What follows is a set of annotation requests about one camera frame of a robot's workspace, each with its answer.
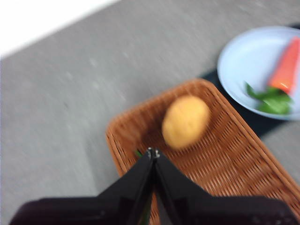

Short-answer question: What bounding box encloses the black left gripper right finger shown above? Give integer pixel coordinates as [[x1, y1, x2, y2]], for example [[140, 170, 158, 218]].
[[153, 148, 299, 225]]

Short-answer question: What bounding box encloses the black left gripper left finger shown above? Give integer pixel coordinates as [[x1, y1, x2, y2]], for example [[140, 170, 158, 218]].
[[9, 147, 154, 225]]

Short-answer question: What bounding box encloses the blue round plate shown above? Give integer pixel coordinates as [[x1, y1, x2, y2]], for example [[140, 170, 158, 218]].
[[217, 25, 300, 121]]

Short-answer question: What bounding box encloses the orange carrot with green leaves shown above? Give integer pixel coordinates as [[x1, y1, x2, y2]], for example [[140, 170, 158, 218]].
[[245, 36, 300, 115]]

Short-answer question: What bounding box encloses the green chili pepper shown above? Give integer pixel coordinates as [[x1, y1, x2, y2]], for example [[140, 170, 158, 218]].
[[135, 149, 152, 225]]

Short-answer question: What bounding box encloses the brown wicker basket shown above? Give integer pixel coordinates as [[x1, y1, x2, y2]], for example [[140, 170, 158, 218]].
[[105, 78, 300, 225]]

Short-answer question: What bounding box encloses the yellow-brown potato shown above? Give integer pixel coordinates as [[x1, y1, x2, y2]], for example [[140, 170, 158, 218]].
[[161, 95, 211, 150]]

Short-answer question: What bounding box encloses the black flat tray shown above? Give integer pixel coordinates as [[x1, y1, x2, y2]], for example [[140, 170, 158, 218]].
[[198, 22, 300, 139]]

